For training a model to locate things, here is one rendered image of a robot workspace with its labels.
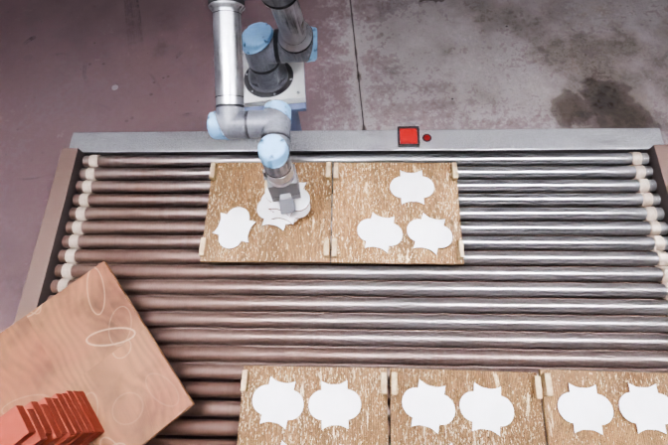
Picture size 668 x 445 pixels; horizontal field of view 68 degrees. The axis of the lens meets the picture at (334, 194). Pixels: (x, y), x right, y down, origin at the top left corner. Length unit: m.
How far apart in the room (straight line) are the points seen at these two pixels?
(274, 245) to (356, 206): 0.29
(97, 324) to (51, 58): 2.41
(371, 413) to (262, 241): 0.60
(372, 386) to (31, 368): 0.93
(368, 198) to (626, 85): 2.10
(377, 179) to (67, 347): 1.04
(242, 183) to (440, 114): 1.55
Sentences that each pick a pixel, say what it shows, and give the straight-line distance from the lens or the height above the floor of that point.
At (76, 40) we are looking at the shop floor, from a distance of 3.71.
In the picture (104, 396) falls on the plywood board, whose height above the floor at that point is 1.04.
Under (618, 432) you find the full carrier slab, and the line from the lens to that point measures 1.64.
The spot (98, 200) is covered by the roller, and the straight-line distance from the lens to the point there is 1.85.
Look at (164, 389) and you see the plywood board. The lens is 1.47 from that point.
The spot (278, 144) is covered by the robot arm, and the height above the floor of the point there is 1.35.
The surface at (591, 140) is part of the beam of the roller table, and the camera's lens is 1.91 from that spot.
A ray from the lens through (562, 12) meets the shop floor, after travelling 3.59.
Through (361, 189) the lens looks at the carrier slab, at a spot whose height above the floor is 0.94.
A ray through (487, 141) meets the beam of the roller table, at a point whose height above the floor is 0.92.
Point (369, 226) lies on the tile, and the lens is 1.57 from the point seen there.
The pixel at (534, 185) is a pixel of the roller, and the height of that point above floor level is 0.92.
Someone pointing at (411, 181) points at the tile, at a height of 0.94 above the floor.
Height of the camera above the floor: 2.42
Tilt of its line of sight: 66 degrees down
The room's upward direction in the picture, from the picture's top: 6 degrees counter-clockwise
